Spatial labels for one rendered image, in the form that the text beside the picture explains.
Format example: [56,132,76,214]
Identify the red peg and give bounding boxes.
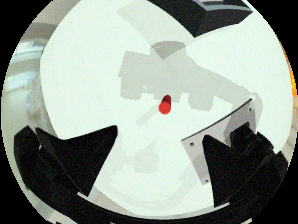
[158,96,172,115]

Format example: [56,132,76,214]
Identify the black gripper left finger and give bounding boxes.
[36,125,118,197]

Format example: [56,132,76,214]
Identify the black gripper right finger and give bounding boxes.
[202,135,274,208]

